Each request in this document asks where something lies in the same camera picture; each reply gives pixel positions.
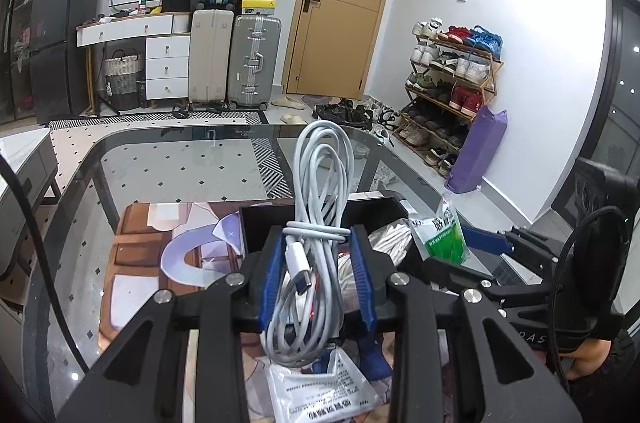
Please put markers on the silver suitcase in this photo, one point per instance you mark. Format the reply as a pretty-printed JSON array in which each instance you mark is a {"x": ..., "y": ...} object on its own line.
[{"x": 252, "y": 58}]

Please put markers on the printed desk mat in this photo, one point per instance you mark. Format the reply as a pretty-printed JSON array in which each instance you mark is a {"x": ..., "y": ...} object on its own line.
[{"x": 150, "y": 243}]

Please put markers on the wooden shoe rack with shoes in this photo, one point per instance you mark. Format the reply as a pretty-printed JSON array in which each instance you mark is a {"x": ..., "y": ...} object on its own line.
[{"x": 450, "y": 68}]

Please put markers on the dark glass door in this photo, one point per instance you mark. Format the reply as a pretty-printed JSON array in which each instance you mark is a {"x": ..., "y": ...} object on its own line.
[{"x": 625, "y": 78}]

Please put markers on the green white plastic packet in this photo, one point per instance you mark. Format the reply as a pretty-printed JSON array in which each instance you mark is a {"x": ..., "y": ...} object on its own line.
[{"x": 442, "y": 238}]

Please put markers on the purple bag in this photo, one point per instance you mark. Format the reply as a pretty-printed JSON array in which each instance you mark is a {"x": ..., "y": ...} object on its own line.
[{"x": 477, "y": 153}]

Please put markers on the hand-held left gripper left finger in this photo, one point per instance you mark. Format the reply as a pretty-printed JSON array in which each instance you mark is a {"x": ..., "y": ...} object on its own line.
[{"x": 267, "y": 273}]

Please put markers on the dark grey refrigerator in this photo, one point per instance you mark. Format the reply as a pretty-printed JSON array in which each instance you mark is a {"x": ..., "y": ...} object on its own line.
[{"x": 60, "y": 33}]

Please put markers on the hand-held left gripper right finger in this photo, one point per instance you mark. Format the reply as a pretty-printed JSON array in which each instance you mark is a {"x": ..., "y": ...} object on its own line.
[{"x": 362, "y": 273}]

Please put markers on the wicker basket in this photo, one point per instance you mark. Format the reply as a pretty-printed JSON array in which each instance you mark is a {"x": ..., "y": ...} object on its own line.
[{"x": 121, "y": 75}]

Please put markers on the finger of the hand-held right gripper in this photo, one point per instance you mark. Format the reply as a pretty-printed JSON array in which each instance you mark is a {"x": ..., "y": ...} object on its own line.
[
  {"x": 450, "y": 274},
  {"x": 487, "y": 240}
]

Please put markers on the person's right hand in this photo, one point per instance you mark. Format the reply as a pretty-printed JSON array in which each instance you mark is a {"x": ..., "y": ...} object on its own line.
[{"x": 592, "y": 355}]

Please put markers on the white drawer dresser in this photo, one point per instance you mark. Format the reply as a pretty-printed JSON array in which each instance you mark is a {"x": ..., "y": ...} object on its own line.
[{"x": 165, "y": 53}]

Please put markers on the pile of dark shoes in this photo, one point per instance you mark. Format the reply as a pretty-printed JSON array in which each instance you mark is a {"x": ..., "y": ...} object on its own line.
[{"x": 345, "y": 110}]

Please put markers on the dark glass cabinet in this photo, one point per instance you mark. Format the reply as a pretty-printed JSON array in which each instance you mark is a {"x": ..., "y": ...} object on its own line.
[{"x": 15, "y": 28}]

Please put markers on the beige suitcase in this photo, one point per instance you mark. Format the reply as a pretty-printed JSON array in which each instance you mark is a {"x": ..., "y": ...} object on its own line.
[{"x": 210, "y": 53}]

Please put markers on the yellow black shoebox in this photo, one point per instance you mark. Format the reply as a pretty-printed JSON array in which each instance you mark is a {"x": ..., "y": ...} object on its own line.
[{"x": 257, "y": 7}]

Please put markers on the black cardboard box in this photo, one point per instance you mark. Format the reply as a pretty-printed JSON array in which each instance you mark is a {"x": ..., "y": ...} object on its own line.
[{"x": 255, "y": 228}]

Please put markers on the white printed plastic packet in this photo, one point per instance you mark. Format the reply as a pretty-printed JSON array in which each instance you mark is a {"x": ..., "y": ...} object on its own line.
[{"x": 320, "y": 390}]

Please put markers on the marble top low table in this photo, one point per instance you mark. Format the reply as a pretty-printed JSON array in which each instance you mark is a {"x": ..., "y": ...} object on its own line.
[{"x": 20, "y": 158}]

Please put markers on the clear water bottle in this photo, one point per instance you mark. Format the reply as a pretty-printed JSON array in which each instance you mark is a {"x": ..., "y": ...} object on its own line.
[{"x": 144, "y": 0}]

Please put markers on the black white patterned rug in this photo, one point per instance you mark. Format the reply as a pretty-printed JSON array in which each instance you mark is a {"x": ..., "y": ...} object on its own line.
[{"x": 150, "y": 119}]

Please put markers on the beige slipper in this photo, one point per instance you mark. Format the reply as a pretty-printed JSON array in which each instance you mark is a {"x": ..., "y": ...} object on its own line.
[
  {"x": 287, "y": 102},
  {"x": 295, "y": 119}
]

